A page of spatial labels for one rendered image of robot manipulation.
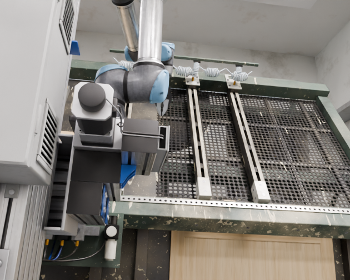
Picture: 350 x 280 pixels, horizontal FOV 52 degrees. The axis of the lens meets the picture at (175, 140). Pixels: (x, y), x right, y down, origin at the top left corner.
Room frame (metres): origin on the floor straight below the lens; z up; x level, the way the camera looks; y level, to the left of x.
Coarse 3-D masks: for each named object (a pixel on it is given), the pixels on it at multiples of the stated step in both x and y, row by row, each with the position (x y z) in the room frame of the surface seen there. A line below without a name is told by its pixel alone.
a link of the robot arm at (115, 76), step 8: (112, 64) 1.12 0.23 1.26; (104, 72) 1.12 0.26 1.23; (112, 72) 1.12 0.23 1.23; (120, 72) 1.13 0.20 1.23; (128, 72) 1.12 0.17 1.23; (96, 80) 1.14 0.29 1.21; (104, 80) 1.12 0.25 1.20; (112, 80) 1.12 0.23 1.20; (120, 80) 1.11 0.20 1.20; (120, 88) 1.12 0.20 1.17; (120, 96) 1.14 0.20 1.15
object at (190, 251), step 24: (192, 240) 1.97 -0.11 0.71; (216, 240) 1.98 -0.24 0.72; (240, 240) 2.00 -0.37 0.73; (264, 240) 2.01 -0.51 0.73; (288, 240) 2.02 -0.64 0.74; (312, 240) 2.04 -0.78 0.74; (192, 264) 1.97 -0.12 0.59; (216, 264) 1.98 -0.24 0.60; (240, 264) 2.00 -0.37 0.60; (264, 264) 2.01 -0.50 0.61; (288, 264) 2.02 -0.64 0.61; (312, 264) 2.04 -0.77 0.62
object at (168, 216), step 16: (112, 208) 1.69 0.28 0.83; (128, 208) 1.70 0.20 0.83; (144, 208) 1.72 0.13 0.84; (160, 208) 1.73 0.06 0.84; (176, 208) 1.74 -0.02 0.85; (192, 208) 1.75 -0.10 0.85; (208, 208) 1.76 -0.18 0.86; (224, 208) 1.77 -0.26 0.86; (240, 208) 1.78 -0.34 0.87; (128, 224) 1.75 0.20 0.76; (144, 224) 1.76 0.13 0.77; (160, 224) 1.76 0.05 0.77; (176, 224) 1.76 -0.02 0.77; (192, 224) 1.76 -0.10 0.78; (208, 224) 1.77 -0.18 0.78; (224, 224) 1.77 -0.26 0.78; (240, 224) 1.77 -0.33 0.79; (256, 224) 1.77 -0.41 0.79; (272, 224) 1.78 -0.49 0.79; (288, 224) 1.78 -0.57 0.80; (304, 224) 1.78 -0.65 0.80; (320, 224) 1.79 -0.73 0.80; (336, 224) 1.80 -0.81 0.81
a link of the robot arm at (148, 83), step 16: (144, 0) 1.08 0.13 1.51; (160, 0) 1.09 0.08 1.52; (144, 16) 1.09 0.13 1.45; (160, 16) 1.10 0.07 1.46; (144, 32) 1.10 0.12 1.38; (160, 32) 1.11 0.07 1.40; (144, 48) 1.11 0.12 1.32; (160, 48) 1.13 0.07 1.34; (144, 64) 1.10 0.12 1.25; (160, 64) 1.11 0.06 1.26; (128, 80) 1.11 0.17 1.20; (144, 80) 1.10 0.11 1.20; (160, 80) 1.10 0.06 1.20; (128, 96) 1.14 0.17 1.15; (144, 96) 1.13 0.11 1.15; (160, 96) 1.13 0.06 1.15
